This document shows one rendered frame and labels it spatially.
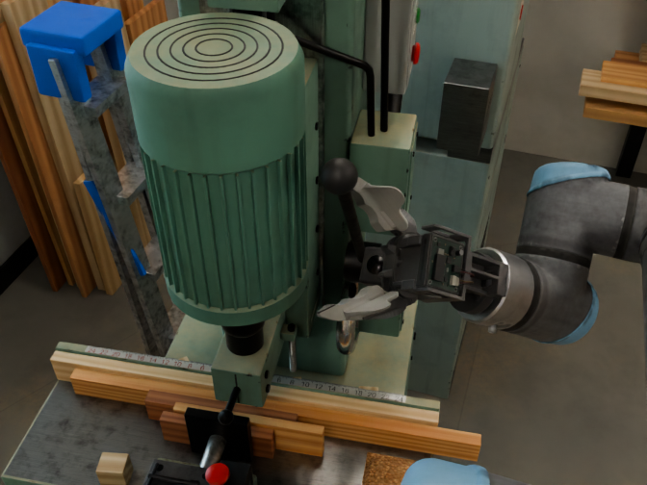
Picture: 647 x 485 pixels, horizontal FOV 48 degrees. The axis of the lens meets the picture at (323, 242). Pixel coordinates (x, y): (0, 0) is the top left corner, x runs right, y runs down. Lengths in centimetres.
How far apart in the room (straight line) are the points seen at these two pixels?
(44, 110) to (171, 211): 156
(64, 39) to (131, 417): 84
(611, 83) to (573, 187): 182
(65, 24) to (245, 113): 107
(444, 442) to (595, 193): 41
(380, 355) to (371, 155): 49
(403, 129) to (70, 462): 67
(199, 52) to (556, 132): 271
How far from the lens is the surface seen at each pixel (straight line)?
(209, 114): 68
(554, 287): 89
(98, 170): 180
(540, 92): 325
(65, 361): 121
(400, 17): 98
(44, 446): 118
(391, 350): 136
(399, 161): 97
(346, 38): 90
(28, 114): 231
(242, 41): 75
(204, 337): 139
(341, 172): 66
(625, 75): 274
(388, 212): 79
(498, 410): 232
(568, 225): 91
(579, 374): 248
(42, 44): 171
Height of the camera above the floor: 183
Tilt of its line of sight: 41 degrees down
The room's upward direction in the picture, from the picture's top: straight up
